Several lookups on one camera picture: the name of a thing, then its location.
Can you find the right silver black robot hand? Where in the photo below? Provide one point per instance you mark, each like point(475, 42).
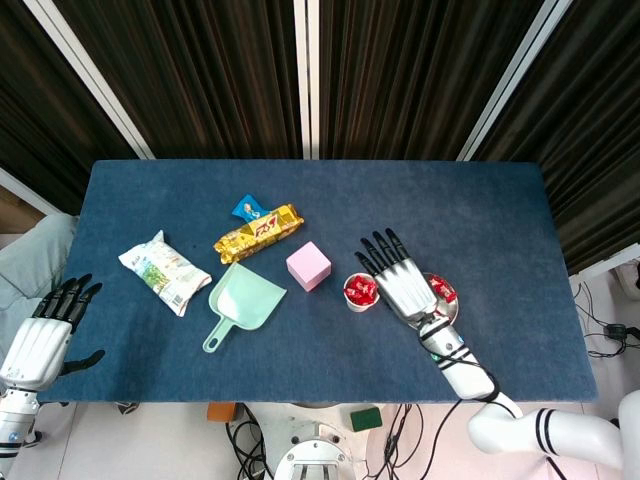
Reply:
point(407, 290)

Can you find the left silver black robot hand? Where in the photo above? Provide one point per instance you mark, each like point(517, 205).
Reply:
point(35, 350)

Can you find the red candy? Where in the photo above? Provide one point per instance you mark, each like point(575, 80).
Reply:
point(362, 299)
point(446, 294)
point(369, 286)
point(439, 283)
point(355, 286)

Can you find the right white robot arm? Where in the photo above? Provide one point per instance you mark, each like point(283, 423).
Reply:
point(470, 375)

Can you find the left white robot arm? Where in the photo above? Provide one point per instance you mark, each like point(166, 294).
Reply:
point(15, 425)

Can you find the silver metal plate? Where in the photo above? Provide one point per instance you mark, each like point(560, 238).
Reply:
point(448, 311)

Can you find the white paper cup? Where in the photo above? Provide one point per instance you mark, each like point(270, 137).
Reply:
point(360, 306)

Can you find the person's leg in jeans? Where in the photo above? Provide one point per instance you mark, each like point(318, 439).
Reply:
point(35, 250)

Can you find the pink cube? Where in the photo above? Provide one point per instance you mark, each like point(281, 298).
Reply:
point(307, 265)

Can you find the blue table cloth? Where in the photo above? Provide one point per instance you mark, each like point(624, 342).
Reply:
point(320, 360)

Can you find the green block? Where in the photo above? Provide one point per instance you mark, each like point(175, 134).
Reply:
point(366, 420)

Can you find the white snack bag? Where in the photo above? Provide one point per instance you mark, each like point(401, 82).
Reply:
point(160, 272)

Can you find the white metal bar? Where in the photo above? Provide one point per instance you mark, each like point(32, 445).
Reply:
point(605, 263)
point(25, 192)

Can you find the gold biscuit package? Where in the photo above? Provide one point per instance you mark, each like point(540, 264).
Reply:
point(260, 232)

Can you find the mint green plastic dustpan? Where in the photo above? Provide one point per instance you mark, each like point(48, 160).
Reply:
point(245, 300)

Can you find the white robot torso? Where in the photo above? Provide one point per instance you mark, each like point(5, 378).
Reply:
point(300, 420)

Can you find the small blue snack packet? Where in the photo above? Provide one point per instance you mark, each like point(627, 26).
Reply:
point(246, 207)

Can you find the orange block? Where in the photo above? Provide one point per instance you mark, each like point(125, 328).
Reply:
point(221, 413)

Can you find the black power adapter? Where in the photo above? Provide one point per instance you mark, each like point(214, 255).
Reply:
point(615, 331)

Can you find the dark brown pleated curtain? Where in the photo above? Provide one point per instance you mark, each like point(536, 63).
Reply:
point(600, 125)
point(200, 75)
point(40, 125)
point(410, 75)

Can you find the white frame post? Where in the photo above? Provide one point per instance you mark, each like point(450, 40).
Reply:
point(300, 80)
point(91, 80)
point(514, 80)

